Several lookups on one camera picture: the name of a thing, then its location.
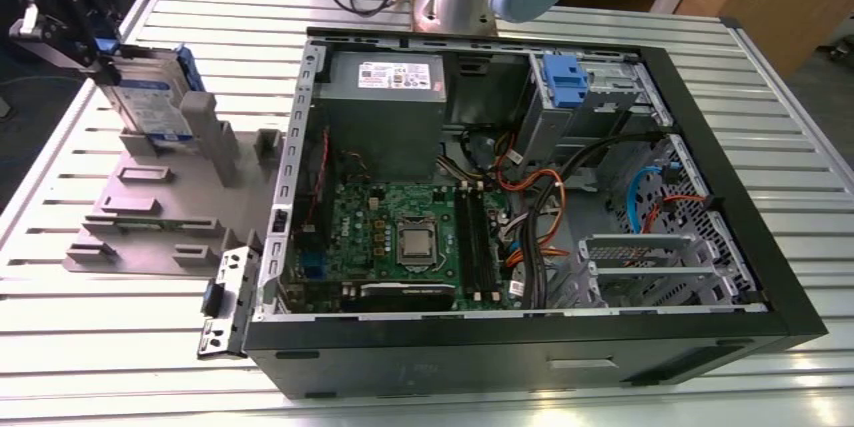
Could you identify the hard disk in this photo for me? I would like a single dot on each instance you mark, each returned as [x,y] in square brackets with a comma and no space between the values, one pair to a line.
[153,102]

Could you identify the silver disk bay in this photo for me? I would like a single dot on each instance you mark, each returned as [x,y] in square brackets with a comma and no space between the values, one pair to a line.
[653,272]

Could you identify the grey parts rack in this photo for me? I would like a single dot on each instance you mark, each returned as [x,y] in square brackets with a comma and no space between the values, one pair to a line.
[193,197]

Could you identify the green RAM stick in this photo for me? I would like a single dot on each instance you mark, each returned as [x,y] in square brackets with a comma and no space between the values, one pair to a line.
[166,223]

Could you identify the black case fan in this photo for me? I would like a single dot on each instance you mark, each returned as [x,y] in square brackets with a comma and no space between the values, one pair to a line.
[308,182]

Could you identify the grey power supply unit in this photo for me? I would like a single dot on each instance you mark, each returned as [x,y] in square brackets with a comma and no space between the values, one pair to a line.
[380,137]

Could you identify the green motherboard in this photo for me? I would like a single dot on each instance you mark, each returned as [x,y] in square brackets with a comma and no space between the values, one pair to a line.
[363,207]

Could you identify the silver CPU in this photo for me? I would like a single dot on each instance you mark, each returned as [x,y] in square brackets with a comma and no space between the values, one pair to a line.
[419,242]

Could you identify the CPU socket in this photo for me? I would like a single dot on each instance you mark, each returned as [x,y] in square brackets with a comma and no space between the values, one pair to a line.
[419,264]

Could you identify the black graphics card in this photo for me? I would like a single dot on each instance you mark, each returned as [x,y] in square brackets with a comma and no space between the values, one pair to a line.
[400,294]

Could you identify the silver optical drive cage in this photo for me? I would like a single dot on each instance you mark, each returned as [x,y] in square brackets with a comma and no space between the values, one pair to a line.
[547,132]

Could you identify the black RAM slot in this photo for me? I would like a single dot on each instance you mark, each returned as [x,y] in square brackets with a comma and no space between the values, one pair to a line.
[485,247]
[469,247]

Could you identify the blue plastic drive latch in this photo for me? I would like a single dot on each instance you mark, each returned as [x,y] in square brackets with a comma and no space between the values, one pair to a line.
[565,79]

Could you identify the black open PC case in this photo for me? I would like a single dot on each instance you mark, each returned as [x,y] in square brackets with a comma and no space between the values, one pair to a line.
[467,362]

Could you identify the wooden cabinet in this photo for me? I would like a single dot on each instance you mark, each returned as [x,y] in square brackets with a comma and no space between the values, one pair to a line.
[767,7]

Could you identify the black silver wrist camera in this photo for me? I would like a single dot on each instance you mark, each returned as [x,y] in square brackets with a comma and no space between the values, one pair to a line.
[26,22]

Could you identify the silver hinged slot bracket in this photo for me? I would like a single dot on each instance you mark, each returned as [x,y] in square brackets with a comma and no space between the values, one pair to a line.
[236,287]

